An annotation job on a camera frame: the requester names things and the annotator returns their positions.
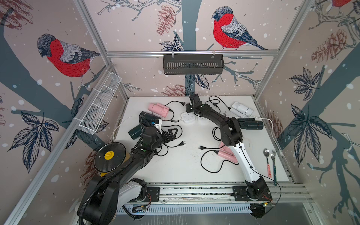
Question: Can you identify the black cord of dark dryer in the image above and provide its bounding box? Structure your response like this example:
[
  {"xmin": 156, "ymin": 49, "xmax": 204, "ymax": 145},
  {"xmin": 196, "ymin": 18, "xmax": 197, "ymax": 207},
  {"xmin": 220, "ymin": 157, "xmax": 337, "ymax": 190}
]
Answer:
[
  {"xmin": 156, "ymin": 123, "xmax": 186, "ymax": 157},
  {"xmin": 212, "ymin": 126, "xmax": 226, "ymax": 142}
]

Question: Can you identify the black cord of back pink dryer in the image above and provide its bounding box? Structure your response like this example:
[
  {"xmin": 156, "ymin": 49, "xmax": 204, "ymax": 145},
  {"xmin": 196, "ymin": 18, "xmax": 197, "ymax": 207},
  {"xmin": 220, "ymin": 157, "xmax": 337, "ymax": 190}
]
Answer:
[{"xmin": 165, "ymin": 100, "xmax": 187, "ymax": 123}]

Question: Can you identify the dark folded blow dryer left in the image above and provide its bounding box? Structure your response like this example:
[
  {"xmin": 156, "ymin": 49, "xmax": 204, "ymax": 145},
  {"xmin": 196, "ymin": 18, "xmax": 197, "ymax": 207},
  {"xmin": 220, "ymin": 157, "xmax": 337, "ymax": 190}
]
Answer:
[{"xmin": 139, "ymin": 111, "xmax": 162, "ymax": 127}]

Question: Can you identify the white wire mesh basket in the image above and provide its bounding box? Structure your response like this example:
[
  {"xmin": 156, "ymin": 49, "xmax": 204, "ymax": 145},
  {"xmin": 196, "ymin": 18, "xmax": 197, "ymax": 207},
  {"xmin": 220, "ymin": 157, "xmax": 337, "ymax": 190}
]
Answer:
[{"xmin": 77, "ymin": 71, "xmax": 122, "ymax": 135}]

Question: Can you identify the black metal wall shelf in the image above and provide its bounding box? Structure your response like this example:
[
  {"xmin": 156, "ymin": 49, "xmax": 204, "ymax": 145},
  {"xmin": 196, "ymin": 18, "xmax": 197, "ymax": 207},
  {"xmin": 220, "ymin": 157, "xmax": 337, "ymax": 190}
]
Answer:
[{"xmin": 163, "ymin": 54, "xmax": 225, "ymax": 75}]

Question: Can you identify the white cable of right strip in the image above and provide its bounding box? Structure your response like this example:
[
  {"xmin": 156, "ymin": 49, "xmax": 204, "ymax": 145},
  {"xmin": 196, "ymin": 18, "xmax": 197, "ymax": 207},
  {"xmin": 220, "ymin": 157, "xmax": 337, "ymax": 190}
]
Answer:
[{"xmin": 209, "ymin": 113, "xmax": 278, "ymax": 152}]

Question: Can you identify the spoon with red handle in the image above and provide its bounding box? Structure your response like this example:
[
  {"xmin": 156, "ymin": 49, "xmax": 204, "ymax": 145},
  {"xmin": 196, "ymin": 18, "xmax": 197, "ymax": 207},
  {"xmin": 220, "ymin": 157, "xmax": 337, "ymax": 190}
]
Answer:
[{"xmin": 263, "ymin": 149, "xmax": 272, "ymax": 178}]

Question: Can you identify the pink folded blow dryer front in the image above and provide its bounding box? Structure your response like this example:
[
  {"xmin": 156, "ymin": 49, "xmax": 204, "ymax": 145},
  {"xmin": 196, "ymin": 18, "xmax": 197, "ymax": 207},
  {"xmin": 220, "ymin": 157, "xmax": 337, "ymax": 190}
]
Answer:
[{"xmin": 217, "ymin": 142, "xmax": 238, "ymax": 164}]

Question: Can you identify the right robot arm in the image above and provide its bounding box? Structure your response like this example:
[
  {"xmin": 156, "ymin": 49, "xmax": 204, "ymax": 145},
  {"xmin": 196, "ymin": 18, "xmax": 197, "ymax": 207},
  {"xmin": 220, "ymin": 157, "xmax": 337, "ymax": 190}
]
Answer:
[{"xmin": 186, "ymin": 94, "xmax": 269, "ymax": 200}]

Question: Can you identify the yellow pot with lid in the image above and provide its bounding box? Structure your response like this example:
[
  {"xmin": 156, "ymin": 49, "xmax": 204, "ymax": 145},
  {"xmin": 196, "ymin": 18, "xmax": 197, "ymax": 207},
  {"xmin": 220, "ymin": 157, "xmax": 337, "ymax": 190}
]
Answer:
[{"xmin": 94, "ymin": 142, "xmax": 127, "ymax": 173}]

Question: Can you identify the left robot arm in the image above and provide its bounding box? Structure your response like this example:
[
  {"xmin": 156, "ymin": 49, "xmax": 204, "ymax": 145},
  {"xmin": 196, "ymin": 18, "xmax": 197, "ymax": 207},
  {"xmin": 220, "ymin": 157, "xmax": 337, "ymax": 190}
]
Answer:
[{"xmin": 77, "ymin": 124, "xmax": 178, "ymax": 225}]

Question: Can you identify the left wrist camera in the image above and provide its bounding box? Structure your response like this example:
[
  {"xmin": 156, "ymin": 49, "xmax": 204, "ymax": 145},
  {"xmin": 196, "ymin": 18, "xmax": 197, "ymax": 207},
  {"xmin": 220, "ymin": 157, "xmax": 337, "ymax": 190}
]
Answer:
[{"xmin": 151, "ymin": 120, "xmax": 162, "ymax": 134}]

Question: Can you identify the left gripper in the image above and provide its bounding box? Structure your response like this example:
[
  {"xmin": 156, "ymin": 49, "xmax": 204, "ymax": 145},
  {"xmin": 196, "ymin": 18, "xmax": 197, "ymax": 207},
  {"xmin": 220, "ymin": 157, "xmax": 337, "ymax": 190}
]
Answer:
[{"xmin": 150, "ymin": 128, "xmax": 178, "ymax": 152}]

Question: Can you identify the pink blow dryer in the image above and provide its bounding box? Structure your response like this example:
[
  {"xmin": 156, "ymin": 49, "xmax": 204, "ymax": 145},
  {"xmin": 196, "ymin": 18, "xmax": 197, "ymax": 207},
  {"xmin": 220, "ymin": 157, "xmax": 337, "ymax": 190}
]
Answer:
[
  {"xmin": 217, "ymin": 142, "xmax": 238, "ymax": 164},
  {"xmin": 148, "ymin": 103, "xmax": 170, "ymax": 118}
]

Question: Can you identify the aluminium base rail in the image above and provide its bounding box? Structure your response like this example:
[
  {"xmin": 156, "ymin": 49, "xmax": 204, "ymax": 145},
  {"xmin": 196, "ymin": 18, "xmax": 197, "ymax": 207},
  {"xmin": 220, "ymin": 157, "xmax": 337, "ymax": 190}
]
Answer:
[{"xmin": 147, "ymin": 181, "xmax": 315, "ymax": 204}]

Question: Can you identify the dark blow dryer right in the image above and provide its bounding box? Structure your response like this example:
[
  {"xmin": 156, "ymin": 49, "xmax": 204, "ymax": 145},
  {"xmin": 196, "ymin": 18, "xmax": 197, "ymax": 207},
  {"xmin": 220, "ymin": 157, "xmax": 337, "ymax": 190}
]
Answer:
[{"xmin": 237, "ymin": 118, "xmax": 264, "ymax": 130}]

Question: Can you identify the white folded blow dryer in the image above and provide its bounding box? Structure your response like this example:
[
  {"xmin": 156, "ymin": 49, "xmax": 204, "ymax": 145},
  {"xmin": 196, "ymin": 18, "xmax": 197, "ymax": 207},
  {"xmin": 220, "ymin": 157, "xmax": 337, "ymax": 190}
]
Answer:
[{"xmin": 230, "ymin": 102, "xmax": 254, "ymax": 117}]

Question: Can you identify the black cord of pink dryer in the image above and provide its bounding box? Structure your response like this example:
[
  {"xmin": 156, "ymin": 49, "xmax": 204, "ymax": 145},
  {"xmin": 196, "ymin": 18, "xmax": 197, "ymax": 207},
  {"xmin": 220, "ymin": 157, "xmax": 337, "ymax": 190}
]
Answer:
[
  {"xmin": 165, "ymin": 100, "xmax": 187, "ymax": 123},
  {"xmin": 198, "ymin": 145, "xmax": 240, "ymax": 174}
]

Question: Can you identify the black cord of front pink dryer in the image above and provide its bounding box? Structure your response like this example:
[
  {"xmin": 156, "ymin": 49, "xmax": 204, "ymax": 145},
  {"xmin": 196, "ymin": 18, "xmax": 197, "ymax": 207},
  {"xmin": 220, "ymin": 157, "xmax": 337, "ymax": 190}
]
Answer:
[{"xmin": 198, "ymin": 145, "xmax": 240, "ymax": 174}]

